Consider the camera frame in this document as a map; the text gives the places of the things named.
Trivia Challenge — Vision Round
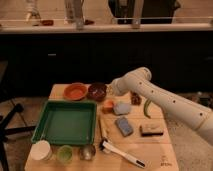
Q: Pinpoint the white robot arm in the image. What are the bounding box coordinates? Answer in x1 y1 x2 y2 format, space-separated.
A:
111 67 213 146

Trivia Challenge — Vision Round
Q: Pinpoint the purple bowl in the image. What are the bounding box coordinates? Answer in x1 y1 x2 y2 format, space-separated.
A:
87 82 107 102

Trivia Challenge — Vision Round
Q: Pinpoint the orange bowl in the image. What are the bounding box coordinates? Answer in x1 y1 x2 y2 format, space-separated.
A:
63 83 87 101

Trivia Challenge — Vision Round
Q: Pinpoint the grey blue cloth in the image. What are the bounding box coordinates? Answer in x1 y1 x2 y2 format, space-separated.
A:
113 102 131 115

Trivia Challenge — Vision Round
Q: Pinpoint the dark red toy food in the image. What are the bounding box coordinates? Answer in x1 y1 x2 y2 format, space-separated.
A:
131 92 142 105

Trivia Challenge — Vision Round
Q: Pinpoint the blue sponge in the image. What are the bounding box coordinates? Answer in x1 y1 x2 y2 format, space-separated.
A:
115 117 133 137

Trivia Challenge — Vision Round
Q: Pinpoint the green chili pepper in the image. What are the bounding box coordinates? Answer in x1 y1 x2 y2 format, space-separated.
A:
143 99 151 119

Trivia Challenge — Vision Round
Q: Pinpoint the green plastic tray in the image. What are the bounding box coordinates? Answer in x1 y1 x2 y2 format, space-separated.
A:
31 101 97 146

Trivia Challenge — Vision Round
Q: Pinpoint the white dish brush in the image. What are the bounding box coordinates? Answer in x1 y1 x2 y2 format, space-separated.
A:
99 139 146 168

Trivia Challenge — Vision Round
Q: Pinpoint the small metal cup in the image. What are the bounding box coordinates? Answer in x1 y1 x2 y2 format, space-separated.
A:
79 144 96 161

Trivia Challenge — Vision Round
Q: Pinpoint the green cup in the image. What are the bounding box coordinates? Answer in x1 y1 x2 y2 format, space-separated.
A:
56 145 72 164

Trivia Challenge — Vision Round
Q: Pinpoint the white cup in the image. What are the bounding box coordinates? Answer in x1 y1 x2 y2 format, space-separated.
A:
30 140 52 161

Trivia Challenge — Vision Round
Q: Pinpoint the clear plastic bottle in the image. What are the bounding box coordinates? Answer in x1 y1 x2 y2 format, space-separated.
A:
25 0 41 26

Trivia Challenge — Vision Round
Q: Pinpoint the black office chair base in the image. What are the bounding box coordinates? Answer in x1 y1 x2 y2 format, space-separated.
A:
0 102 37 171

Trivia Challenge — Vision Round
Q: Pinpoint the wooden handled knife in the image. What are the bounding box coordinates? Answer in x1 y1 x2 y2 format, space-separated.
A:
99 115 108 139

